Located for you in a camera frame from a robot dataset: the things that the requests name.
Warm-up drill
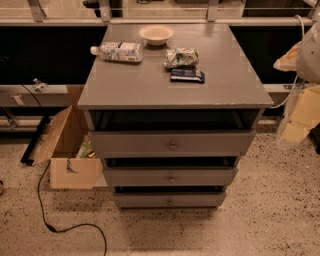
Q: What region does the green packet in box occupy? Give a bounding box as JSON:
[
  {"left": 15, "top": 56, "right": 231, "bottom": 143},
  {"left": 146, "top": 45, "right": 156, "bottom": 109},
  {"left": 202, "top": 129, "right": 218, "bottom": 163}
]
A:
[{"left": 76, "top": 142, "right": 94, "bottom": 158}]

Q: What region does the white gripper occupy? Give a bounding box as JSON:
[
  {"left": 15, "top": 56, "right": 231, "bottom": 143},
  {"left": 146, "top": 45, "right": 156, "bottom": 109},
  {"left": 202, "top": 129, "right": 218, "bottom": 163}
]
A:
[{"left": 273, "top": 43, "right": 320, "bottom": 149}]

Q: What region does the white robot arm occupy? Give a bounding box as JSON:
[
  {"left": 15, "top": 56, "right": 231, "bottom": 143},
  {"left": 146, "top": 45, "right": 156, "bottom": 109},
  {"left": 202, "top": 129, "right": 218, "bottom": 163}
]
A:
[{"left": 273, "top": 21, "right": 320, "bottom": 149}]

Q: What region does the white hanging cable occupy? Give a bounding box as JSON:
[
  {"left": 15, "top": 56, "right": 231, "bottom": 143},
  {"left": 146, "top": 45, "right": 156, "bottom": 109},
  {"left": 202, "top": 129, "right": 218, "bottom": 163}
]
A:
[{"left": 269, "top": 14, "right": 306, "bottom": 110}]

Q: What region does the grey bottom drawer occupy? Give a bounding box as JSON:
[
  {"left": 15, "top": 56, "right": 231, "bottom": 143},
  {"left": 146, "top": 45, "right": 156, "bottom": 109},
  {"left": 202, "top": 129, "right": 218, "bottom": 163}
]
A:
[{"left": 113, "top": 192, "right": 226, "bottom": 208}]

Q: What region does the grey drawer cabinet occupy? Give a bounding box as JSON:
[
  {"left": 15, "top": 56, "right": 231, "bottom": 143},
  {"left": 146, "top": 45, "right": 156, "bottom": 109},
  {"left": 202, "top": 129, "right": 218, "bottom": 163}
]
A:
[{"left": 78, "top": 23, "right": 272, "bottom": 195}]

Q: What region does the clear plastic water bottle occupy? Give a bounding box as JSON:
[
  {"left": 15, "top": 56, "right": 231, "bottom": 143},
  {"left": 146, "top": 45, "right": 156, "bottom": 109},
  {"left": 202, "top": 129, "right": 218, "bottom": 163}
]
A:
[{"left": 90, "top": 42, "right": 143, "bottom": 63}]

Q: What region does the open cardboard box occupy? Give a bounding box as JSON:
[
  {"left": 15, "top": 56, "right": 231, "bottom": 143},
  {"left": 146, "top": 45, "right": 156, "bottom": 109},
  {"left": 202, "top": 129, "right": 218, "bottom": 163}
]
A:
[{"left": 33, "top": 85, "right": 104, "bottom": 190}]

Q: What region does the green white snack bag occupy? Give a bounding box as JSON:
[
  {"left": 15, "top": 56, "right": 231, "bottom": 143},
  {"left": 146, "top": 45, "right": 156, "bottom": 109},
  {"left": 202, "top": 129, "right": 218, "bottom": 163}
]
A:
[{"left": 164, "top": 48, "right": 199, "bottom": 69}]

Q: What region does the small clear object on ledge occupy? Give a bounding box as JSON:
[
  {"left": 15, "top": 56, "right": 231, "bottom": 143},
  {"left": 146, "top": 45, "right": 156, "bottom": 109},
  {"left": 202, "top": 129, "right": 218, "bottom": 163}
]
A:
[{"left": 33, "top": 78, "right": 48, "bottom": 93}]

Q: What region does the grey middle drawer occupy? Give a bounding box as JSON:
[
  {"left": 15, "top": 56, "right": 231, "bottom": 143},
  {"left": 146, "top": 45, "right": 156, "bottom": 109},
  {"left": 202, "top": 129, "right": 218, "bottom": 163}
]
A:
[{"left": 104, "top": 167, "right": 238, "bottom": 187}]

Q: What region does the white bowl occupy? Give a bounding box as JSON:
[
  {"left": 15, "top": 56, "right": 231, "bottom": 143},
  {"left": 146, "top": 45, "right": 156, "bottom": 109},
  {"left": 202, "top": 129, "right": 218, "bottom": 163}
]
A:
[{"left": 139, "top": 25, "right": 174, "bottom": 46}]

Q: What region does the dark blue snack packet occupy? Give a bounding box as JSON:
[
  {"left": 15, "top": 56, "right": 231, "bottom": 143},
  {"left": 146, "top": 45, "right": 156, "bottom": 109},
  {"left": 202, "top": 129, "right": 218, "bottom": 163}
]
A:
[{"left": 170, "top": 69, "right": 205, "bottom": 84}]

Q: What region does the grey top drawer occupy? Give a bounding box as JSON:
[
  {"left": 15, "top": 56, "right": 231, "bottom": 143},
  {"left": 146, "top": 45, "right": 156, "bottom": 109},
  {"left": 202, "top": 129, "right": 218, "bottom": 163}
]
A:
[{"left": 88, "top": 131, "right": 255, "bottom": 158}]

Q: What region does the black floor cable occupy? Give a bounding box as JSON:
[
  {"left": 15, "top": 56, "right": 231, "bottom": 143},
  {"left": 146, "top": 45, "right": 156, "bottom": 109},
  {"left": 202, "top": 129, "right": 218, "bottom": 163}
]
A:
[{"left": 36, "top": 159, "right": 108, "bottom": 256}]

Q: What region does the grey drawer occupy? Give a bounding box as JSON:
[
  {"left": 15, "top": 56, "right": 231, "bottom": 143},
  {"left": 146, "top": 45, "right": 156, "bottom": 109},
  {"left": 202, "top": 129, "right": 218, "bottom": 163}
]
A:
[
  {"left": 113, "top": 192, "right": 226, "bottom": 208},
  {"left": 88, "top": 131, "right": 255, "bottom": 158},
  {"left": 104, "top": 167, "right": 238, "bottom": 187}
]

